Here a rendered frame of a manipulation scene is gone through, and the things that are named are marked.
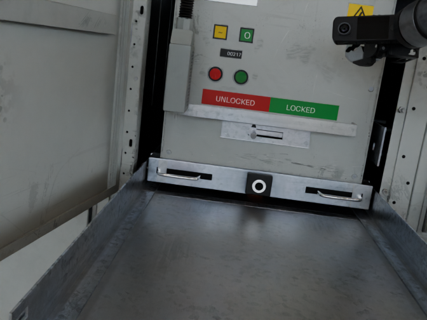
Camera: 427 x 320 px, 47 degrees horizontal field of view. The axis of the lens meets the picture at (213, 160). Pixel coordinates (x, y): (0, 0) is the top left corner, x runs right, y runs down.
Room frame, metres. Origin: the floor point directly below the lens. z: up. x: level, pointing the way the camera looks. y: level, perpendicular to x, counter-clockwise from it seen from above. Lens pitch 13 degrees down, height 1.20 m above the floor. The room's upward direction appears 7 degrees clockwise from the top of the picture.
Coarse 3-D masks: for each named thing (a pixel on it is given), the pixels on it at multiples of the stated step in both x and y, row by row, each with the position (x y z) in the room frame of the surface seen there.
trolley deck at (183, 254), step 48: (144, 240) 0.83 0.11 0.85; (192, 240) 0.86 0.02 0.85; (240, 240) 0.89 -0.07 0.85; (288, 240) 0.92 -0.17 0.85; (336, 240) 0.95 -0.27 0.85; (96, 288) 0.64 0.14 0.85; (144, 288) 0.65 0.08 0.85; (192, 288) 0.67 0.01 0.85; (240, 288) 0.69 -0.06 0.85; (288, 288) 0.71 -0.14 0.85; (336, 288) 0.73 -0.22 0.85; (384, 288) 0.75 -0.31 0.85
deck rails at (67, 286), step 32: (128, 192) 0.97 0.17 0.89; (96, 224) 0.74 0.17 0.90; (128, 224) 0.89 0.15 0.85; (384, 224) 1.02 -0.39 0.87; (64, 256) 0.59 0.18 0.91; (96, 256) 0.73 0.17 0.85; (384, 256) 0.89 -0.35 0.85; (416, 256) 0.83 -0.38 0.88; (32, 288) 0.49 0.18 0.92; (64, 288) 0.60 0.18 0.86; (416, 288) 0.76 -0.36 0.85
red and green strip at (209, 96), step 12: (204, 96) 1.16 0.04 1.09; (216, 96) 1.16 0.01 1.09; (228, 96) 1.16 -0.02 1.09; (240, 96) 1.16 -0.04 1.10; (252, 96) 1.16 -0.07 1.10; (240, 108) 1.16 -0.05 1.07; (252, 108) 1.16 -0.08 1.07; (264, 108) 1.16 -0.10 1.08; (276, 108) 1.16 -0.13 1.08; (288, 108) 1.16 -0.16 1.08; (300, 108) 1.15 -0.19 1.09; (312, 108) 1.15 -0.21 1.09; (324, 108) 1.15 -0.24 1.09; (336, 108) 1.15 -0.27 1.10; (336, 120) 1.15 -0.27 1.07
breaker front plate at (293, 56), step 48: (288, 0) 1.16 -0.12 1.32; (336, 0) 1.15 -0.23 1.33; (384, 0) 1.15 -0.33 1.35; (240, 48) 1.16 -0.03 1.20; (288, 48) 1.16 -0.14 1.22; (336, 48) 1.15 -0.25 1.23; (192, 96) 1.16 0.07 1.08; (288, 96) 1.16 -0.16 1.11; (336, 96) 1.15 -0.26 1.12; (192, 144) 1.16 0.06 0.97; (240, 144) 1.16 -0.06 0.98; (288, 144) 1.15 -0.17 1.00; (336, 144) 1.15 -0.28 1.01
